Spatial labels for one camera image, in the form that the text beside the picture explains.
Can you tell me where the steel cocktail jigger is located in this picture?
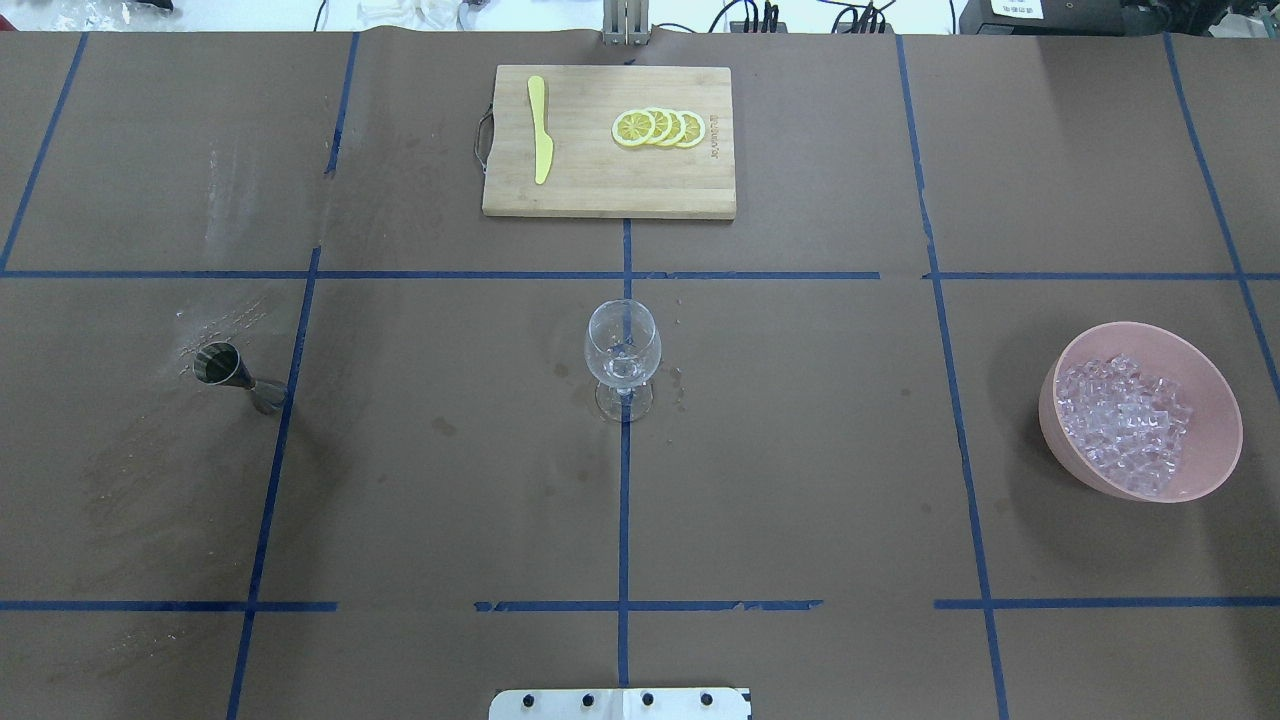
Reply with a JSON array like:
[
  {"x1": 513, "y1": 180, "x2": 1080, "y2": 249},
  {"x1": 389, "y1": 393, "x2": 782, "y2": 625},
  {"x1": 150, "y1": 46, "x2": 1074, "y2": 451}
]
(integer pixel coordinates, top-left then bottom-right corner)
[{"x1": 192, "y1": 341, "x2": 288, "y2": 415}]

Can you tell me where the clear wine glass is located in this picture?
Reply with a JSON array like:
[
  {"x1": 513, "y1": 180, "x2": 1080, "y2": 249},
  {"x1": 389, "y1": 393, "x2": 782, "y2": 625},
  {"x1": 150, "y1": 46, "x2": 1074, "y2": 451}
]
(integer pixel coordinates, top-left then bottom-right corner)
[{"x1": 584, "y1": 299, "x2": 662, "y2": 424}]

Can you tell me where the pile of ice cubes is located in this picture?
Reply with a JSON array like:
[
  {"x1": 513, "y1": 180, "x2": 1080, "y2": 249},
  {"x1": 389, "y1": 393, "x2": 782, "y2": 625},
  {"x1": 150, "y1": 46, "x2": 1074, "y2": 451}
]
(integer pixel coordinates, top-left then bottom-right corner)
[{"x1": 1053, "y1": 354, "x2": 1194, "y2": 497}]

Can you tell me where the bamboo cutting board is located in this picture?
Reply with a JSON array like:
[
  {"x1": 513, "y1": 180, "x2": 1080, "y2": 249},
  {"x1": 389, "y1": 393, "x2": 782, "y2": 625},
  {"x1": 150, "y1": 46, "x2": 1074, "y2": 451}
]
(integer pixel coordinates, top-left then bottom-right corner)
[{"x1": 483, "y1": 64, "x2": 739, "y2": 222}]

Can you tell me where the lemon slice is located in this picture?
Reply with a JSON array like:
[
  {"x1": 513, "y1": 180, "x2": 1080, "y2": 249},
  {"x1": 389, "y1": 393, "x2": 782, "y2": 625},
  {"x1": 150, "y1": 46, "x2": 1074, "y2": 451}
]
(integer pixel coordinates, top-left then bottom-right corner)
[
  {"x1": 611, "y1": 109, "x2": 658, "y2": 147},
  {"x1": 657, "y1": 109, "x2": 687, "y2": 147},
  {"x1": 644, "y1": 108, "x2": 673, "y2": 146},
  {"x1": 673, "y1": 110, "x2": 707, "y2": 149}
]

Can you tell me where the yellow plastic knife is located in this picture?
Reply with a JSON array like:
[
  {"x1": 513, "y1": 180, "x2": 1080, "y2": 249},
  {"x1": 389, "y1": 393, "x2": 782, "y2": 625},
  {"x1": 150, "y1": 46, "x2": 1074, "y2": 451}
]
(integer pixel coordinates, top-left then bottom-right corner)
[{"x1": 527, "y1": 76, "x2": 556, "y2": 184}]

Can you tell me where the pink bowl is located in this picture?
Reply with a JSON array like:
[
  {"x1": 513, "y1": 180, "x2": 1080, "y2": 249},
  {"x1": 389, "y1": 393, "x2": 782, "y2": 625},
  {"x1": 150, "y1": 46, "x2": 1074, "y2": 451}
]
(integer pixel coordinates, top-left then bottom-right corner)
[{"x1": 1037, "y1": 322, "x2": 1244, "y2": 503}]

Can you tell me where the aluminium frame post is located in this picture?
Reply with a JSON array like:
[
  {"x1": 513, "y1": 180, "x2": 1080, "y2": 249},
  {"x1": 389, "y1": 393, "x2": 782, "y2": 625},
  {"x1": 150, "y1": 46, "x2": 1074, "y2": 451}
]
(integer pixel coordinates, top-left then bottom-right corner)
[{"x1": 602, "y1": 0, "x2": 652, "y2": 46}]

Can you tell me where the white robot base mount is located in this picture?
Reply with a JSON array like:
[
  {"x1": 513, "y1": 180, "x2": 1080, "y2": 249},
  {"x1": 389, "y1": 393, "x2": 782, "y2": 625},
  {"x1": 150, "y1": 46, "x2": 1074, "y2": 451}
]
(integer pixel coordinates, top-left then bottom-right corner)
[{"x1": 488, "y1": 687, "x2": 753, "y2": 719}]

